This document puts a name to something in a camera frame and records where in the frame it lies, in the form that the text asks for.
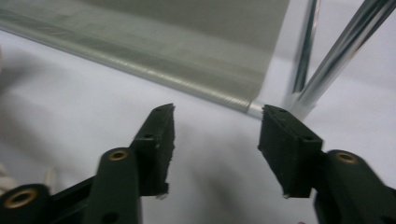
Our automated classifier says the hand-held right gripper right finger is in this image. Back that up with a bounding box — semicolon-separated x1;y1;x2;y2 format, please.
258;105;396;224

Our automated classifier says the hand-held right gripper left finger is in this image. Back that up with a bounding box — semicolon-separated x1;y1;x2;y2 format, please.
82;103;176;224

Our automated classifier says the chrome rack pole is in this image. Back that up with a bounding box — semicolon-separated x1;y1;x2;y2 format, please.
290;0;322;96
293;0;396;121

